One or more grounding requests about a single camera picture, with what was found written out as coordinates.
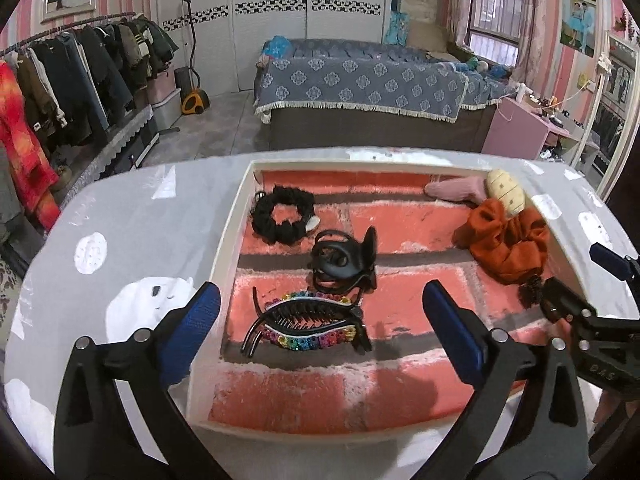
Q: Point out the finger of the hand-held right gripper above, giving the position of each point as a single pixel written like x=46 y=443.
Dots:
x=567 y=302
x=610 y=261

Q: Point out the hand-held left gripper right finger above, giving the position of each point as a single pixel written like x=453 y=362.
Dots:
x=452 y=330

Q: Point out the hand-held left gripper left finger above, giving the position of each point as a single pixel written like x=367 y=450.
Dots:
x=192 y=330

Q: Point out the orange scrunchie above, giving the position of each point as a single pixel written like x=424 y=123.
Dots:
x=505 y=240

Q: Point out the rainbow beaded hair clip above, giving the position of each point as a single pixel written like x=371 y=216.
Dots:
x=305 y=332

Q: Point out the beige tray with red lining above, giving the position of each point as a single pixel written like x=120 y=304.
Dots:
x=400 y=220

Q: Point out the pink knit pineapple hair clip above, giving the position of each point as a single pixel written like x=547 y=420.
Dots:
x=505 y=192

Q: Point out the black hair claw clip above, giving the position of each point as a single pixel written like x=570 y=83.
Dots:
x=340 y=260

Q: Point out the black scrunchie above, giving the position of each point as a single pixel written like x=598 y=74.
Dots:
x=280 y=217

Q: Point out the person's right hand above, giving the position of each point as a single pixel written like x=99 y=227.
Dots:
x=612 y=425

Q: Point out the white framed mirror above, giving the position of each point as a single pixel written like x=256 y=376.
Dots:
x=622 y=110

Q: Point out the pink desk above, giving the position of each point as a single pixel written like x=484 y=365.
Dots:
x=515 y=130

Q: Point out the white storage box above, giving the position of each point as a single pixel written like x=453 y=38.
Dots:
x=166 y=105

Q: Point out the garment steamer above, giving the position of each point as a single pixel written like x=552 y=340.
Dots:
x=192 y=100

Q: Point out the red artificial flowers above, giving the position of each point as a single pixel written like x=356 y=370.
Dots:
x=629 y=25

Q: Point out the pink curtain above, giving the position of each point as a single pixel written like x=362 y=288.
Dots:
x=537 y=20
x=461 y=0

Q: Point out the sofa with blue patterned cover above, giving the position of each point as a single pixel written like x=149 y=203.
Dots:
x=360 y=85

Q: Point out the row of hanging clothes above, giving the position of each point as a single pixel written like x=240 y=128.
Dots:
x=80 y=85

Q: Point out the window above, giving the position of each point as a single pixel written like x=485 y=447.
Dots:
x=495 y=15

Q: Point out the blue plastic bag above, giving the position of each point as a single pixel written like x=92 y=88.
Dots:
x=277 y=46

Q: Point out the blue hanging garment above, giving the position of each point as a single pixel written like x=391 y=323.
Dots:
x=397 y=30

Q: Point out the white wardrobe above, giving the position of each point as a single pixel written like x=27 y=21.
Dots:
x=270 y=35

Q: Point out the metal clothes rack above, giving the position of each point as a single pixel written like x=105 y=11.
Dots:
x=75 y=26

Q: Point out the wall poster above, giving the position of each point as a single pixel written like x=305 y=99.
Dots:
x=579 y=20

